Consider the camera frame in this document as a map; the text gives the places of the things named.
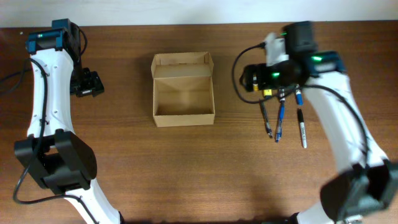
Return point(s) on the yellow tape roll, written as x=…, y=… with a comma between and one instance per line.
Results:
x=255, y=83

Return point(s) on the yellow highlighter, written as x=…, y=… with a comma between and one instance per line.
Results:
x=267, y=94

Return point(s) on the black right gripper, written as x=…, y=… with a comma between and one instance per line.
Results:
x=249, y=78

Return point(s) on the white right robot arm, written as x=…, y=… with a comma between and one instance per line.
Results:
x=366, y=182

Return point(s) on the black ballpoint pen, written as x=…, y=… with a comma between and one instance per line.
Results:
x=266, y=120

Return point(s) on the black capped whiteboard marker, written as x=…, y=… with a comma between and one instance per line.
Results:
x=281, y=93

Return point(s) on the blue ballpoint pen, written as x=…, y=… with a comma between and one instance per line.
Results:
x=279, y=123

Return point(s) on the brown cardboard box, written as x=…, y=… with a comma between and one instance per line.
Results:
x=183, y=92

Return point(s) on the blue capped whiteboard marker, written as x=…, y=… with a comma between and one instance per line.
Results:
x=298, y=96

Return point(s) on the black permanent marker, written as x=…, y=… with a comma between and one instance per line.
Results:
x=302, y=128

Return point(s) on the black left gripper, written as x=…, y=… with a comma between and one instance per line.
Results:
x=90, y=88

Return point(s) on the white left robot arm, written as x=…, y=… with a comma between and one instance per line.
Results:
x=57, y=163

